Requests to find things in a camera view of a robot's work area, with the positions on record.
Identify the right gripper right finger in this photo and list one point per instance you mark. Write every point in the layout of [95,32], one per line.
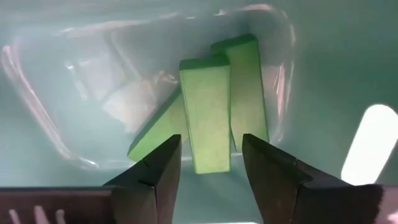
[280,193]

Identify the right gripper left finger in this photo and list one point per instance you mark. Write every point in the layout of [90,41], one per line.
[155,186]

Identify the green wooden block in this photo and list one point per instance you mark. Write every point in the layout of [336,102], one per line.
[158,133]
[248,93]
[206,118]

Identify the teal plastic bin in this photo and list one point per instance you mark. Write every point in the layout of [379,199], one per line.
[46,140]

